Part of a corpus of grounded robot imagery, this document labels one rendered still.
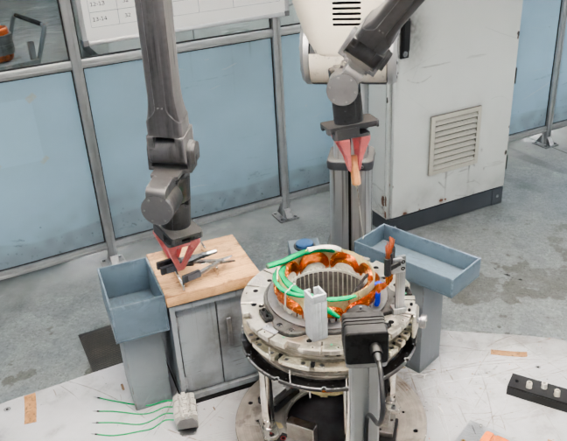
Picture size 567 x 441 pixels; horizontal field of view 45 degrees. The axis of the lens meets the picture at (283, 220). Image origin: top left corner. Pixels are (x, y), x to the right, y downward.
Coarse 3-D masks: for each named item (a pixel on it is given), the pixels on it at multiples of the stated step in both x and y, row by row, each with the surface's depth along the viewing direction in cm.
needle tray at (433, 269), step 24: (360, 240) 152; (384, 240) 159; (408, 240) 154; (408, 264) 142; (432, 264) 148; (456, 264) 147; (432, 288) 140; (456, 288) 138; (432, 312) 150; (432, 336) 154; (432, 360) 157
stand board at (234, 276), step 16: (208, 240) 155; (224, 240) 155; (160, 256) 149; (208, 256) 148; (224, 256) 148; (240, 256) 148; (208, 272) 143; (224, 272) 142; (240, 272) 142; (256, 272) 142; (176, 288) 138; (192, 288) 138; (208, 288) 138; (224, 288) 139; (240, 288) 141; (176, 304) 136
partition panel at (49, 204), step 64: (0, 0) 286; (0, 64) 295; (128, 64) 320; (192, 64) 334; (256, 64) 350; (0, 128) 306; (64, 128) 318; (128, 128) 332; (192, 128) 348; (256, 128) 365; (512, 128) 451; (0, 192) 316; (64, 192) 331; (128, 192) 346; (192, 192) 362; (256, 192) 381; (0, 256) 327
